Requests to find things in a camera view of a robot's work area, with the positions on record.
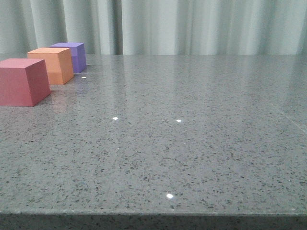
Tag red foam cube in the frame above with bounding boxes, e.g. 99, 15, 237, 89
0, 58, 51, 107

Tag pale green curtain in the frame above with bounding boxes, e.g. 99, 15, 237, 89
0, 0, 307, 55

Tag orange foam cube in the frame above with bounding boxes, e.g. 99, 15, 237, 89
27, 47, 74, 85

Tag purple foam cube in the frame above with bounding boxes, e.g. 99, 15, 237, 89
50, 42, 86, 73

